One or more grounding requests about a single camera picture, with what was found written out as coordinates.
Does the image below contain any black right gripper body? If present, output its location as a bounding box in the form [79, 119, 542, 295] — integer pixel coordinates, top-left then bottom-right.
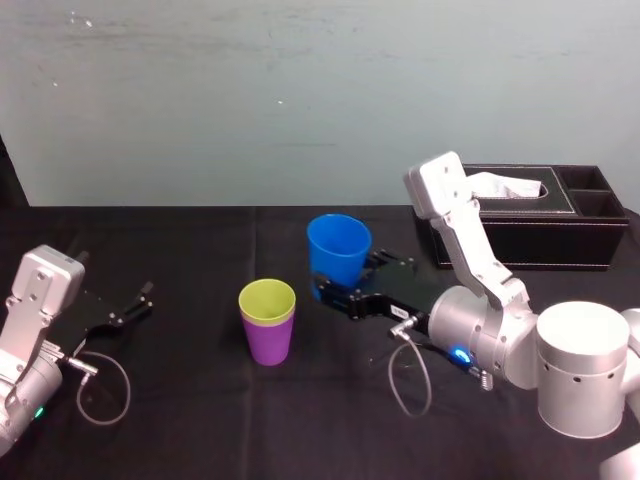
[348, 258, 444, 327]

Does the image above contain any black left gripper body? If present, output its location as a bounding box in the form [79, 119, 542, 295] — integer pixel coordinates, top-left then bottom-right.
[47, 289, 130, 351]

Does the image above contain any blue plastic cup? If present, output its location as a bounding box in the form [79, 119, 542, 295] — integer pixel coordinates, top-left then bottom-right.
[306, 213, 373, 291]

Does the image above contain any green plastic cup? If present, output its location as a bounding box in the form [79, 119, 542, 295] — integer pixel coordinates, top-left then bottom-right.
[238, 278, 297, 329]

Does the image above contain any purple plastic cup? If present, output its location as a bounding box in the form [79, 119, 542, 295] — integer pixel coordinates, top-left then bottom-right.
[241, 308, 296, 368]

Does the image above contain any black table cloth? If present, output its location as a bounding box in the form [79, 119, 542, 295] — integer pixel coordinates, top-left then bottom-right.
[0, 202, 640, 480]

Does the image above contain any white tissue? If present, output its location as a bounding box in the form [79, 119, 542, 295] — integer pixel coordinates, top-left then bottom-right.
[467, 171, 544, 201]

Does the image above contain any black leather tissue box organizer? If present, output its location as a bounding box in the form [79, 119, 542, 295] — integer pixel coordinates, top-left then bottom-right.
[412, 163, 630, 272]

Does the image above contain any dark background panel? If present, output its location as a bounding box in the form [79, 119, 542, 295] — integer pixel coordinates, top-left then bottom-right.
[0, 132, 30, 207]

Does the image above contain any thin grey left gripper cable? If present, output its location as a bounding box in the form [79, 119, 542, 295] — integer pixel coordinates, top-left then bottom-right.
[58, 350, 132, 427]

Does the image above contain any thin grey gripper cable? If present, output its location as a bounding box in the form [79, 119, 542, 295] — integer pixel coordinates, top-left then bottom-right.
[388, 315, 434, 419]
[58, 350, 132, 427]

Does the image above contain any thin grey right gripper cable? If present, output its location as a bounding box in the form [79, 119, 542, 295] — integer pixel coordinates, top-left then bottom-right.
[388, 315, 434, 419]

